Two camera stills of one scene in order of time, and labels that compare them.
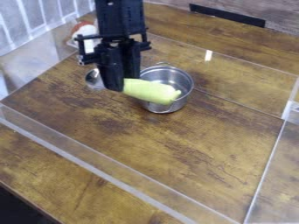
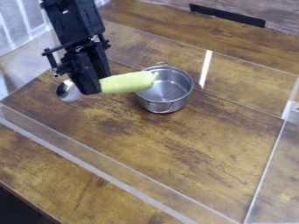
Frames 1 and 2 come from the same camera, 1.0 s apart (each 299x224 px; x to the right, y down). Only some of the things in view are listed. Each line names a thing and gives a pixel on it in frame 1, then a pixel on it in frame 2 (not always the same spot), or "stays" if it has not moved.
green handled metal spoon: (140, 89) to (115, 83)
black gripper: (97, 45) to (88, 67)
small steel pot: (172, 76) stays
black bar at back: (242, 18) stays
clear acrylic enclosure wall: (160, 195) stays
